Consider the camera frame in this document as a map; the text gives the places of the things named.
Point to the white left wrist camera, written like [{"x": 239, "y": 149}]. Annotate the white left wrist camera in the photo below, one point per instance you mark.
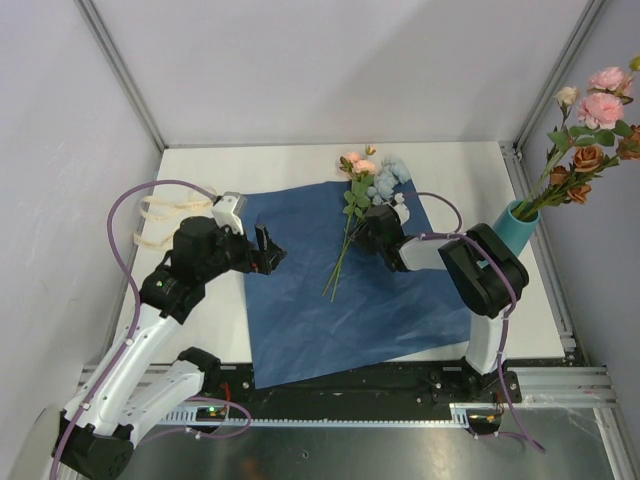
[{"x": 227, "y": 209}]

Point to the orange rose spray stem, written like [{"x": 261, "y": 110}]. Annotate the orange rose spray stem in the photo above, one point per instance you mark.
[{"x": 578, "y": 156}]

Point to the cream single rose stem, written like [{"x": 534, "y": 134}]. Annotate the cream single rose stem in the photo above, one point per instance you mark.
[{"x": 562, "y": 115}]

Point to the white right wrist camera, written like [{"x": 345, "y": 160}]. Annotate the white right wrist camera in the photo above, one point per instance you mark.
[{"x": 401, "y": 209}]

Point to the teal cylindrical vase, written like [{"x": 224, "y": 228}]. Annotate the teal cylindrical vase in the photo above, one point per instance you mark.
[{"x": 516, "y": 225}]

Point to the blue flower bouquet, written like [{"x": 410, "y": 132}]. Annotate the blue flower bouquet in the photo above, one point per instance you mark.
[{"x": 323, "y": 311}]

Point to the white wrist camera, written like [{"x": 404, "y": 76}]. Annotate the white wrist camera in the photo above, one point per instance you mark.
[
  {"x": 227, "y": 209},
  {"x": 401, "y": 209}
]

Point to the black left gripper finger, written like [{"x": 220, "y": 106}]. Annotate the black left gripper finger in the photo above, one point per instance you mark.
[
  {"x": 263, "y": 238},
  {"x": 266, "y": 261}
]

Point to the white slotted cable duct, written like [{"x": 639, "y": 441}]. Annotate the white slotted cable duct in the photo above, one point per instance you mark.
[{"x": 193, "y": 416}]

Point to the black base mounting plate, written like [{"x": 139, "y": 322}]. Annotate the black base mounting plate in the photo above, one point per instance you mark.
[{"x": 358, "y": 406}]

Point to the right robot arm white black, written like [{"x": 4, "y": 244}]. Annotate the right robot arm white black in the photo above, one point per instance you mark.
[{"x": 486, "y": 274}]

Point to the aluminium frame post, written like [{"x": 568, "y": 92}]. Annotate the aluminium frame post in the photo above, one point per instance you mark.
[
  {"x": 116, "y": 62},
  {"x": 561, "y": 67}
]

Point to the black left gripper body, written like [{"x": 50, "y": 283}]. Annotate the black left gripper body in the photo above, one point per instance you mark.
[{"x": 234, "y": 252}]

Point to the aluminium frame left post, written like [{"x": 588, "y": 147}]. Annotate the aluminium frame left post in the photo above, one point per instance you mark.
[{"x": 116, "y": 62}]

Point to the pink rose spray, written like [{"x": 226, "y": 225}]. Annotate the pink rose spray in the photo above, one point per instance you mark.
[
  {"x": 361, "y": 172},
  {"x": 608, "y": 93}
]

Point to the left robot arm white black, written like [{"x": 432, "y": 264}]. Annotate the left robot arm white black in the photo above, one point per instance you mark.
[{"x": 101, "y": 426}]

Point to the aluminium frame right post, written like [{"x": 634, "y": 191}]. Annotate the aluminium frame right post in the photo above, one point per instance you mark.
[{"x": 561, "y": 67}]

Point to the pale blue flower stem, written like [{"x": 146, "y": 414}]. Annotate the pale blue flower stem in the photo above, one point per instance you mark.
[{"x": 389, "y": 175}]

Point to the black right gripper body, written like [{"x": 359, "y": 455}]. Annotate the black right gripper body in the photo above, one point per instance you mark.
[{"x": 365, "y": 240}]

